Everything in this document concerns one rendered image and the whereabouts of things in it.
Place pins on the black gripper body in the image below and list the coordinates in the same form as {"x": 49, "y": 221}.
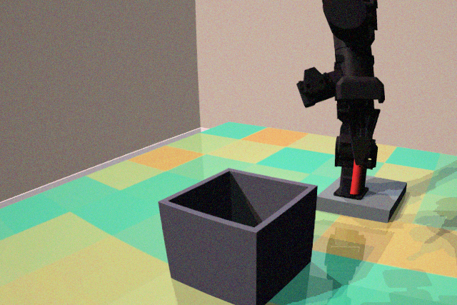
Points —
{"x": 358, "y": 86}

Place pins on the red peg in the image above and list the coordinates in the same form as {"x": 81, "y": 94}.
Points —
{"x": 356, "y": 179}

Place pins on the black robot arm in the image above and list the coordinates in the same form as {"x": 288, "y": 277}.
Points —
{"x": 352, "y": 23}

